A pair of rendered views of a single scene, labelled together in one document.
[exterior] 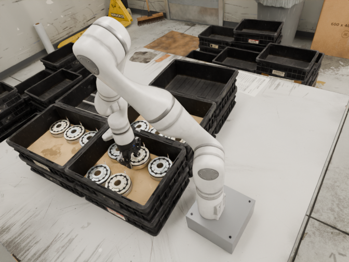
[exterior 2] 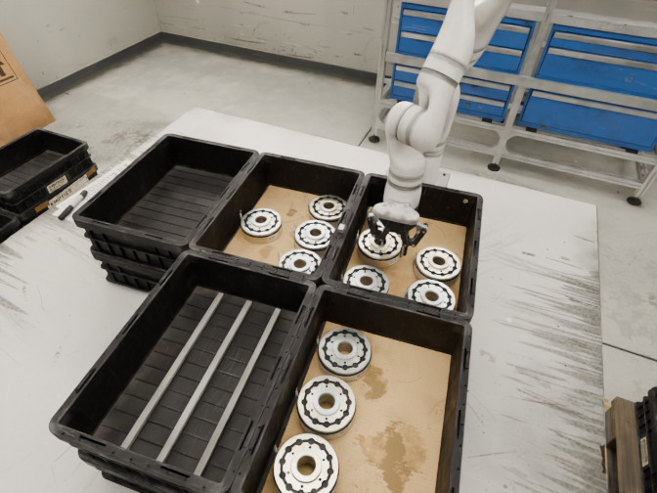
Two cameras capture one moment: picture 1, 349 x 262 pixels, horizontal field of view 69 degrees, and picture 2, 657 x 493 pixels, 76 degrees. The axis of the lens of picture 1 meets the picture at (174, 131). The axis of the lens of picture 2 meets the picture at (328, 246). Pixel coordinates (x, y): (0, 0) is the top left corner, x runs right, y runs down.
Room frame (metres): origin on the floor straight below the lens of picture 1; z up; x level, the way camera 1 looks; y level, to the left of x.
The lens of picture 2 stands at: (1.08, 0.80, 1.57)
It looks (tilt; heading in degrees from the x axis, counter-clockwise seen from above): 45 degrees down; 250
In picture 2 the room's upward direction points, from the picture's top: 2 degrees clockwise
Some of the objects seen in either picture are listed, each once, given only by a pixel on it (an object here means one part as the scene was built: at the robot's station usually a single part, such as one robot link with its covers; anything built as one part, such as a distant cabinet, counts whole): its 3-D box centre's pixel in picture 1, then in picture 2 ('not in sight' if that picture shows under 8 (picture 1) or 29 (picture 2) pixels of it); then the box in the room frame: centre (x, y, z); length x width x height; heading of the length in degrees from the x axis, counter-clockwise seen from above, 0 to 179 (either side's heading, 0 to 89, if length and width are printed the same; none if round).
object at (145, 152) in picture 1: (137, 155); (379, 243); (0.72, 0.17, 0.88); 0.10 x 0.10 x 0.01
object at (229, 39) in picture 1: (220, 47); not in sight; (2.58, -0.66, 0.31); 0.40 x 0.30 x 0.34; 48
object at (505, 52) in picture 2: not in sight; (454, 65); (-0.45, -1.30, 0.60); 0.72 x 0.03 x 0.56; 137
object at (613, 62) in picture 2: not in sight; (603, 91); (-1.04, -0.76, 0.60); 0.72 x 0.03 x 0.56; 137
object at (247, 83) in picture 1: (239, 80); (113, 192); (1.36, -0.48, 0.70); 0.33 x 0.23 x 0.01; 47
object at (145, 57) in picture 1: (142, 56); not in sight; (1.92, 0.15, 0.71); 0.22 x 0.19 x 0.01; 47
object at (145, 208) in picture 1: (125, 160); (410, 237); (0.67, 0.21, 0.92); 0.40 x 0.30 x 0.02; 53
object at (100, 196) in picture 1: (129, 168); (406, 252); (0.67, 0.21, 0.87); 0.40 x 0.30 x 0.11; 53
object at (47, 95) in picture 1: (64, 103); not in sight; (1.95, 0.94, 0.37); 0.40 x 0.30 x 0.45; 137
